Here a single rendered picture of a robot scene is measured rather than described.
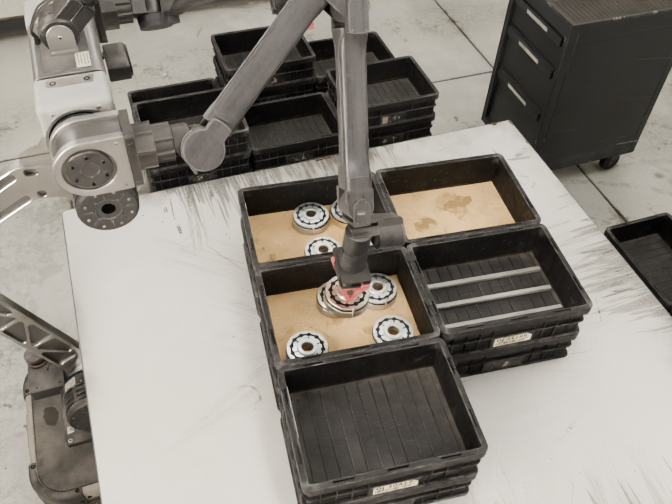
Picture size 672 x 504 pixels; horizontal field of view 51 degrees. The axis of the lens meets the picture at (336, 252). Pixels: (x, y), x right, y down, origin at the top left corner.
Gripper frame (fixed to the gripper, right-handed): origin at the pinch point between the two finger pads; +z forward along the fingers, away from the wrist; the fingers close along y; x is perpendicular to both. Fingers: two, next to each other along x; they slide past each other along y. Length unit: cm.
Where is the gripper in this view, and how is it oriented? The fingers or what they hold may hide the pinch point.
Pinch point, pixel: (346, 289)
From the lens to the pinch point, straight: 159.3
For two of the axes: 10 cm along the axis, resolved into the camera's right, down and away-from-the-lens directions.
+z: -1.2, 6.5, 7.5
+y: -2.3, -7.5, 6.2
